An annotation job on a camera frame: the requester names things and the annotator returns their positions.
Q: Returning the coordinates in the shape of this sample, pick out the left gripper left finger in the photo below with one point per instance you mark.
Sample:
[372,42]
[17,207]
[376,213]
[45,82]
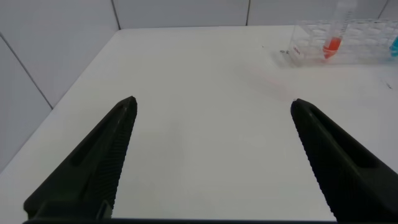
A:
[93,161]

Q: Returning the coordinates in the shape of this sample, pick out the clear plastic test tube rack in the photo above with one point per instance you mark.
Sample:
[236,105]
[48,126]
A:
[357,46]

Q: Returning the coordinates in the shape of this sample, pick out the test tube with blue pigment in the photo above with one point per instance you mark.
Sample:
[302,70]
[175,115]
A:
[395,48]

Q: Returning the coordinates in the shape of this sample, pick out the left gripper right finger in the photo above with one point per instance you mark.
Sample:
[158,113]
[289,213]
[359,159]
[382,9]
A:
[348,168]

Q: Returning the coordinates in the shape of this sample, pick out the test tube with red pigment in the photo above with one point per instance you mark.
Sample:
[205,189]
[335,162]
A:
[332,46]

